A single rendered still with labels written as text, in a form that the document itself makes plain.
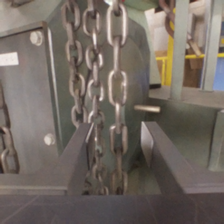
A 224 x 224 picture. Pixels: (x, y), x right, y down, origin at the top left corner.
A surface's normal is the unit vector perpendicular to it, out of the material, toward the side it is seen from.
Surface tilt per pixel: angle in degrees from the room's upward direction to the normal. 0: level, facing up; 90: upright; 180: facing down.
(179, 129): 90
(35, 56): 90
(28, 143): 90
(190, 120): 90
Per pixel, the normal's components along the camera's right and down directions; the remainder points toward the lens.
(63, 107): 0.87, 0.11
